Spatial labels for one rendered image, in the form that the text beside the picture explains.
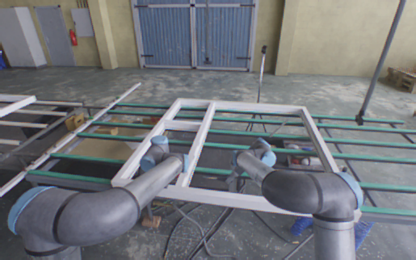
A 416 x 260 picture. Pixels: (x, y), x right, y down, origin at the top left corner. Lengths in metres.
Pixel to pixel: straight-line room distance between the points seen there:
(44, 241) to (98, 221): 0.13
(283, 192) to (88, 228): 0.50
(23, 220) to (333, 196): 0.76
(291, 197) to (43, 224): 0.60
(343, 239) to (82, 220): 0.67
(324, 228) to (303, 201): 0.12
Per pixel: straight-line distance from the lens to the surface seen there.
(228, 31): 7.43
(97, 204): 0.54
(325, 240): 0.75
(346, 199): 0.72
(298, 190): 0.66
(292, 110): 2.54
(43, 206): 0.59
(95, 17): 8.51
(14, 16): 10.36
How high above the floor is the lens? 1.89
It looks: 30 degrees down
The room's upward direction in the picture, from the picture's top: straight up
